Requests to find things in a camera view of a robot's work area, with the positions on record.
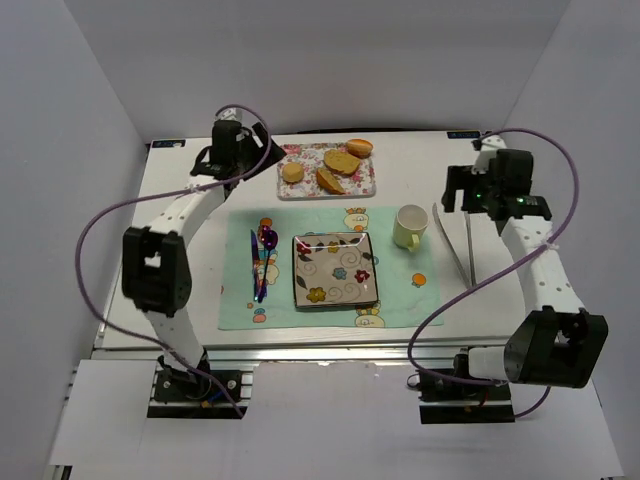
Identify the iridescent purple knife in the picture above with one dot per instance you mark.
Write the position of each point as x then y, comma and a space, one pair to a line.
255, 264

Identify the square floral plate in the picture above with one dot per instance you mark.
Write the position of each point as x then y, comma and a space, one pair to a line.
333, 270

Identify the left blue corner label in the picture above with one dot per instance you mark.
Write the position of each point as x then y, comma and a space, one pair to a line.
168, 143

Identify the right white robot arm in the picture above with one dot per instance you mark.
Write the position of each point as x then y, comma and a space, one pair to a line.
559, 341

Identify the blue corner label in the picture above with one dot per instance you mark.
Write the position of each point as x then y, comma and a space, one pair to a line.
168, 143
463, 134

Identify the yellow mug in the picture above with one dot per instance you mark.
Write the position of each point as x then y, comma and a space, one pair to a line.
411, 221

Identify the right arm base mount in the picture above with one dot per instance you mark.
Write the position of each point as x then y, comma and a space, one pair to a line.
467, 387

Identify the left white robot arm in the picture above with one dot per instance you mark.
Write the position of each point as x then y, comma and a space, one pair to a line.
155, 272

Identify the mint green placemat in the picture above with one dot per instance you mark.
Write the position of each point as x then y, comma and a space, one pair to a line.
407, 281

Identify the metal tongs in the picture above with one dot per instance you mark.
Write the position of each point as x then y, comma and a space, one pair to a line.
455, 230

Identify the iridescent purple spoon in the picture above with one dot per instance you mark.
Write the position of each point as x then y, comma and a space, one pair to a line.
269, 239

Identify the right blue corner label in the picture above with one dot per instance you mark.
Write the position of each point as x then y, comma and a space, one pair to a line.
463, 134

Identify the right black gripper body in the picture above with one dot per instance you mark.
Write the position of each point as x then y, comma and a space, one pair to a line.
455, 187

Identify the small round bread roll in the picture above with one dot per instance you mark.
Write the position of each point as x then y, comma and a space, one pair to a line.
292, 172

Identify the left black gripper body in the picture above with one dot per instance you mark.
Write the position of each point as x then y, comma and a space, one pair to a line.
258, 151

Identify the round bun on tray edge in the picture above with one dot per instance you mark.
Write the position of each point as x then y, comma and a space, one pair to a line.
359, 148

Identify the floral serving tray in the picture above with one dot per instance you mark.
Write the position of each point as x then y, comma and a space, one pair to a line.
311, 156

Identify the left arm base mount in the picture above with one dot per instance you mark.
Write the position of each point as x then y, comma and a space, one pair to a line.
177, 394

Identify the large bread slice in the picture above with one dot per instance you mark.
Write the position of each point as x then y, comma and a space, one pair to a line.
341, 162

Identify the wedge bread slice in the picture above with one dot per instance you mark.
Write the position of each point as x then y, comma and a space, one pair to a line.
328, 182

